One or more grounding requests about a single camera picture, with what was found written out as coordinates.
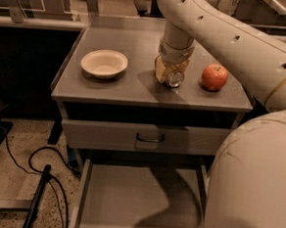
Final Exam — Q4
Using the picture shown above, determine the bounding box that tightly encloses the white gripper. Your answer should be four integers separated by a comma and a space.
155, 38, 195, 84

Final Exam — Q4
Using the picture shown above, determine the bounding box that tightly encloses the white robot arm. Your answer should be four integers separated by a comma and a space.
158, 0, 286, 228

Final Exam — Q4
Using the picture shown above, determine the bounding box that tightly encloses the grey top drawer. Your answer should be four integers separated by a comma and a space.
62, 119, 230, 156

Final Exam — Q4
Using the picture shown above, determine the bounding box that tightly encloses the grey metal drawer cabinet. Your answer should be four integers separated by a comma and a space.
52, 17, 253, 215

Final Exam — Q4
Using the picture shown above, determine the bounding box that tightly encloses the open grey middle drawer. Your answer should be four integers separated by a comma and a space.
70, 160, 204, 228

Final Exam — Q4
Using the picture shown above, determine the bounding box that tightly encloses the red apple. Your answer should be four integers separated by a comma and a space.
201, 63, 228, 92

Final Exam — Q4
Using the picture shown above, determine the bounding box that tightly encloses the white paper bowl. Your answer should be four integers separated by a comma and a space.
80, 49, 128, 79

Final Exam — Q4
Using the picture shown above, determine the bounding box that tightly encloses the black bar on floor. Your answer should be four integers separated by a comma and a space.
23, 164, 51, 228

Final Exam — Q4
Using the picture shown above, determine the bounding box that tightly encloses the black drawer handle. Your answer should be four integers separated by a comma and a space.
135, 133, 165, 144

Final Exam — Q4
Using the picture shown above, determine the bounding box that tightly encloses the black floor cable left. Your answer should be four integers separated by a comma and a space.
0, 123, 86, 228

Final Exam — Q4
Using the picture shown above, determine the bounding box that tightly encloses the white horizontal rail pipe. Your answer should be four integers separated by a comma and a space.
0, 15, 286, 47

